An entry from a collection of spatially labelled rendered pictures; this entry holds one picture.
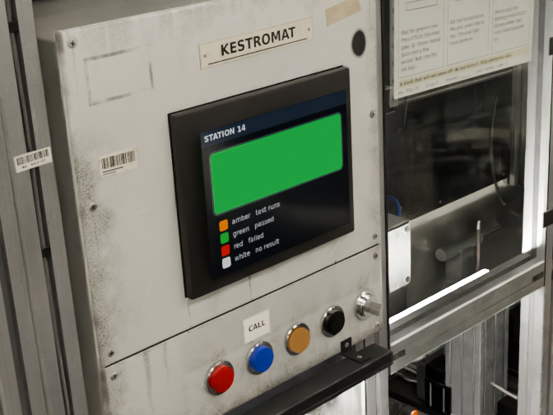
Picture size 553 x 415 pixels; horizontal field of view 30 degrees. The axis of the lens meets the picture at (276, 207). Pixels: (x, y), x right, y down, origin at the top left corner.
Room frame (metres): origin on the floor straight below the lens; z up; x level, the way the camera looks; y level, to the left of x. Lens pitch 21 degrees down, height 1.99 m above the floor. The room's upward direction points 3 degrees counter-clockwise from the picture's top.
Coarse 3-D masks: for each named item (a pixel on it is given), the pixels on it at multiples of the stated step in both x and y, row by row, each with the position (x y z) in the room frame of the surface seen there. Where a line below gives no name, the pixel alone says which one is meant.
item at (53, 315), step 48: (0, 0) 0.89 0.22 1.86; (0, 48) 0.88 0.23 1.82; (0, 96) 0.88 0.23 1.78; (48, 144) 0.91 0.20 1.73; (48, 192) 0.90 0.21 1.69; (48, 240) 0.90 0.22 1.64; (48, 288) 0.90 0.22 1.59; (48, 336) 0.89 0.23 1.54; (480, 336) 1.63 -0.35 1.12; (48, 384) 0.88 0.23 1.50; (432, 384) 1.70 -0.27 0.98; (480, 384) 1.63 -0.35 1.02
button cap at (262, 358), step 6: (258, 348) 1.04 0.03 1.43; (264, 348) 1.04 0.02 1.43; (270, 348) 1.05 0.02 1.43; (258, 354) 1.04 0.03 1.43; (264, 354) 1.04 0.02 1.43; (270, 354) 1.05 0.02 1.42; (252, 360) 1.04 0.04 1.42; (258, 360) 1.04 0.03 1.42; (264, 360) 1.04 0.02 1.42; (270, 360) 1.05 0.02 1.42; (258, 366) 1.04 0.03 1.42; (264, 366) 1.04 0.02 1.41
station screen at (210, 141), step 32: (224, 128) 1.00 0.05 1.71; (256, 128) 1.03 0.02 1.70; (288, 128) 1.06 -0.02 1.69; (288, 192) 1.06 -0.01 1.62; (320, 192) 1.09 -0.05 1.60; (224, 224) 1.00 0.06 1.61; (256, 224) 1.03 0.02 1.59; (288, 224) 1.06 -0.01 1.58; (320, 224) 1.09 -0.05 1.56; (224, 256) 0.99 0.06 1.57; (256, 256) 1.02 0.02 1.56
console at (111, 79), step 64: (192, 0) 1.12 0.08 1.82; (256, 0) 1.07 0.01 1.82; (320, 0) 1.13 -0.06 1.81; (64, 64) 0.91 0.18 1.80; (128, 64) 0.96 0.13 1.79; (192, 64) 1.01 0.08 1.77; (256, 64) 1.07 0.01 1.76; (320, 64) 1.13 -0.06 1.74; (64, 128) 0.94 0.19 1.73; (128, 128) 0.95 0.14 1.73; (192, 128) 0.99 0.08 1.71; (64, 192) 0.95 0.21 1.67; (128, 192) 0.95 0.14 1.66; (192, 192) 0.98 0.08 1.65; (128, 256) 0.94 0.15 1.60; (192, 256) 0.98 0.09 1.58; (320, 256) 1.12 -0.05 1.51; (128, 320) 0.94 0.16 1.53; (192, 320) 0.99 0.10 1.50; (256, 320) 1.05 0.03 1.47; (320, 320) 1.12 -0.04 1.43; (128, 384) 0.93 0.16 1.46; (192, 384) 0.98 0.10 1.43; (256, 384) 1.05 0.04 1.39
